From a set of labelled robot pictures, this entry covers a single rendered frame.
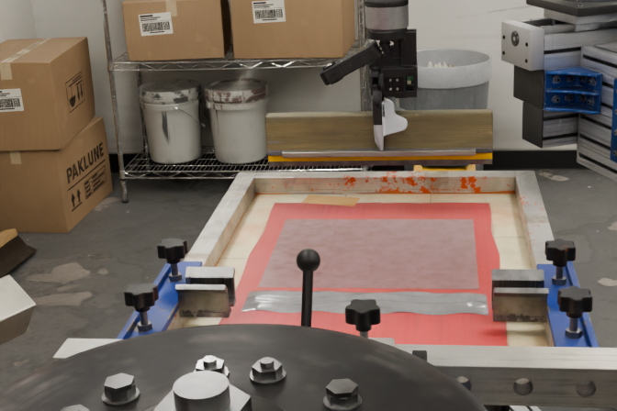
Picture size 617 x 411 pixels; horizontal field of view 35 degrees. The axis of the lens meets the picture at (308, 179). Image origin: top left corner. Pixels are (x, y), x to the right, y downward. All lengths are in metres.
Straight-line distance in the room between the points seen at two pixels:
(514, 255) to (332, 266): 0.30
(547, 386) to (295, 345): 0.58
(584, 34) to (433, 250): 0.78
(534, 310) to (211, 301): 0.44
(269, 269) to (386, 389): 1.06
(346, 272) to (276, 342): 0.97
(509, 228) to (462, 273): 0.21
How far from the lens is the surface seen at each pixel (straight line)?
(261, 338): 0.62
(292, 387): 0.56
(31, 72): 4.46
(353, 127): 1.77
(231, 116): 4.78
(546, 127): 2.25
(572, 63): 2.25
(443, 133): 1.77
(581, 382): 1.19
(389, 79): 1.73
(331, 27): 4.53
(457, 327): 1.40
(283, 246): 1.69
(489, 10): 4.99
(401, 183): 1.92
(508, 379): 1.14
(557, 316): 1.34
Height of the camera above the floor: 1.59
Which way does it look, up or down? 18 degrees down
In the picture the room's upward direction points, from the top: 3 degrees counter-clockwise
